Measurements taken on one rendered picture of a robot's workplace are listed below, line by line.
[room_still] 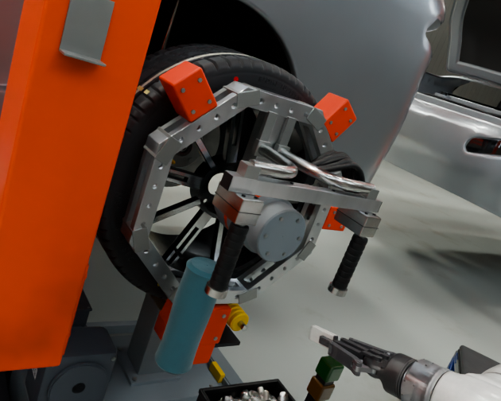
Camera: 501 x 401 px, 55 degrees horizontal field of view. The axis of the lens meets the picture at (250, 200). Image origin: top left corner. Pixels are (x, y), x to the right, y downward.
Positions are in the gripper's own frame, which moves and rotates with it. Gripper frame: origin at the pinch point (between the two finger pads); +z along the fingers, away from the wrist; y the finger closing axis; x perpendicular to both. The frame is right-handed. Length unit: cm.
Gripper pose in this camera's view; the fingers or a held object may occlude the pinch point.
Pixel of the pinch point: (324, 337)
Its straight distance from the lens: 105.6
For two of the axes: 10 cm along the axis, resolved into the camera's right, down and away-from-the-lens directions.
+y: -7.4, -0.7, -6.7
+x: -1.7, 9.8, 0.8
